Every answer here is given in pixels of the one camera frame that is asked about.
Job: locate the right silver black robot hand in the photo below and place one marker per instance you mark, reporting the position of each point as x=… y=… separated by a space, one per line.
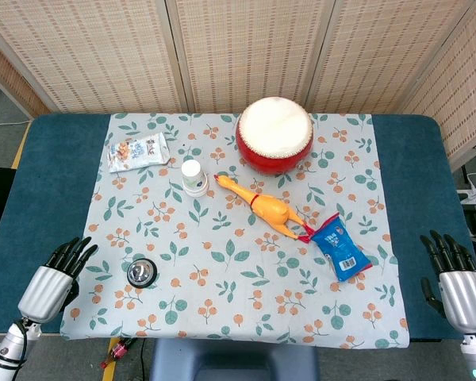
x=462 y=293

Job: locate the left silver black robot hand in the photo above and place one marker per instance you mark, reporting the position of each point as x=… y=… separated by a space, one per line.
x=47 y=287

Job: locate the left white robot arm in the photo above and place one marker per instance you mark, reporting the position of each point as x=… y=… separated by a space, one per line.
x=8 y=349

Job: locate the silver metal bell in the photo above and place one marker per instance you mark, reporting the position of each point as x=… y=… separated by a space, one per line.
x=141 y=272

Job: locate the red tool on floor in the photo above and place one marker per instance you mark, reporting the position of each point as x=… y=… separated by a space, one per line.
x=117 y=352

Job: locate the blue snack bag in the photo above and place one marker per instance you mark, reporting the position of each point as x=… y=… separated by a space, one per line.
x=339 y=254

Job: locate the white snack packet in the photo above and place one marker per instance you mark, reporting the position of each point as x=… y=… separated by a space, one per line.
x=138 y=152

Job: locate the white plastic bottle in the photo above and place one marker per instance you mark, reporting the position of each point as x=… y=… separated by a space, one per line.
x=194 y=178

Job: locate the floral patterned tablecloth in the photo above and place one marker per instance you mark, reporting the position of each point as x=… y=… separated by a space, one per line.
x=230 y=254

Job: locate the yellow rubber chicken toy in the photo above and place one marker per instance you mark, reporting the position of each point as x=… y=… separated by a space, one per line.
x=267 y=207

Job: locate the red drum with white skin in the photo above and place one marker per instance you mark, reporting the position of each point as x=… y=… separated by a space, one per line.
x=274 y=135

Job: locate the woven folding screen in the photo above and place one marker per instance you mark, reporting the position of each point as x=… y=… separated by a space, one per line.
x=238 y=51

